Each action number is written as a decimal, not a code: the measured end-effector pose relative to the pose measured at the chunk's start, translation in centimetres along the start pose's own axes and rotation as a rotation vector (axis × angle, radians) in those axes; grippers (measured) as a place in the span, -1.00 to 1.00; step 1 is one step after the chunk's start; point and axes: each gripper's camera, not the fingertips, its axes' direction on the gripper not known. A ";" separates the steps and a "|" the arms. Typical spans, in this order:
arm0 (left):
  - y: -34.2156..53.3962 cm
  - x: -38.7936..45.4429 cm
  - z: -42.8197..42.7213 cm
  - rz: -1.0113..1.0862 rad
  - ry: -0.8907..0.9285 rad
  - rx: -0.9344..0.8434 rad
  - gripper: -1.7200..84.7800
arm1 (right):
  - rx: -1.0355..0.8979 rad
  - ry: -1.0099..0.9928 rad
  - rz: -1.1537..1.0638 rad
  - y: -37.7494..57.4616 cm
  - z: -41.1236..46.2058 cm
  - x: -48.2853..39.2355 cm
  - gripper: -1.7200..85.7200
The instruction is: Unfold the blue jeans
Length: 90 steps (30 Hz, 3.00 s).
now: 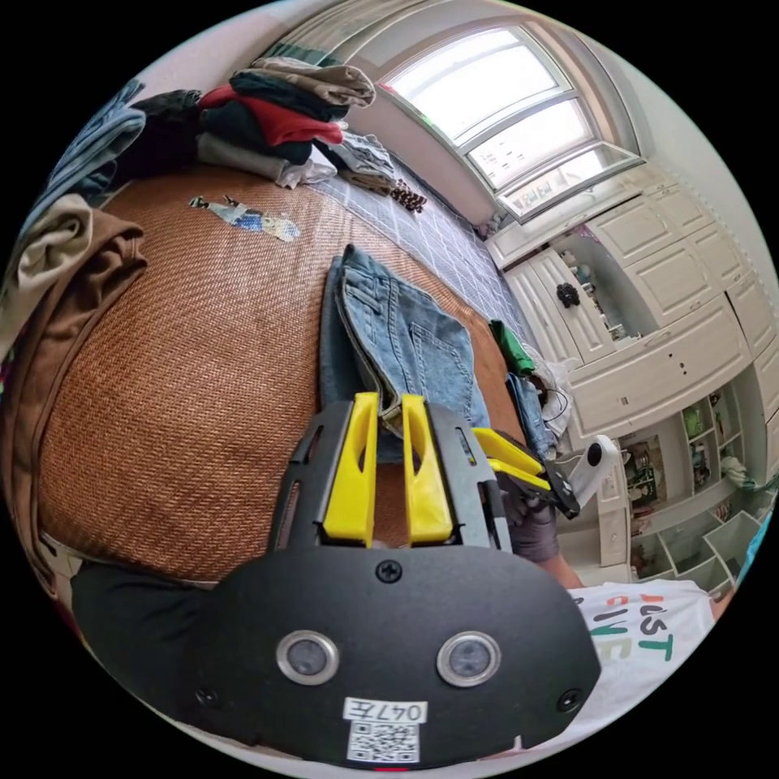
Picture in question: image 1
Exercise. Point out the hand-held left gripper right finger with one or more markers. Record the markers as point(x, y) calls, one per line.
point(429, 493)

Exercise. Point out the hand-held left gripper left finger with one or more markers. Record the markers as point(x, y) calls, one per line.
point(350, 481)

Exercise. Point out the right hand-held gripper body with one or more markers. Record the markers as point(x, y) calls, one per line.
point(563, 487)

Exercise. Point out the blue jeans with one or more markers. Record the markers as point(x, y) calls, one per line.
point(420, 347)

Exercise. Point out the person's right forearm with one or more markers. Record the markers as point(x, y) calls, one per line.
point(563, 575)

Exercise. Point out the person's right hand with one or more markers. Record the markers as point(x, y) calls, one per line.
point(534, 529)

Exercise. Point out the person's left hand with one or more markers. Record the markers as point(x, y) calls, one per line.
point(140, 633)

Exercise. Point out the light denim garment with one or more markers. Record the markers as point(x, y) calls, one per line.
point(531, 414)

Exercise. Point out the white plastic bag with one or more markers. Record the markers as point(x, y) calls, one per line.
point(561, 374)

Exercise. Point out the green garment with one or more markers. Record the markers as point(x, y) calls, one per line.
point(511, 347)

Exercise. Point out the white open shelf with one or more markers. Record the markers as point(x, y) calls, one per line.
point(706, 462)

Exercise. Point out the white cupboard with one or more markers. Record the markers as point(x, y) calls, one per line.
point(657, 328)

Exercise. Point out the bed with woven mat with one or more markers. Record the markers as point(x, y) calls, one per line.
point(201, 365)

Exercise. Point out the person's body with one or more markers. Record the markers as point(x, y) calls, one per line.
point(639, 669)

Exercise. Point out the window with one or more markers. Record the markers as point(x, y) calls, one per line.
point(517, 109)

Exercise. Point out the curtain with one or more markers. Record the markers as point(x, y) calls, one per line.
point(316, 39)

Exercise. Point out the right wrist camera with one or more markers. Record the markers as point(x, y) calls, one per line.
point(593, 471)

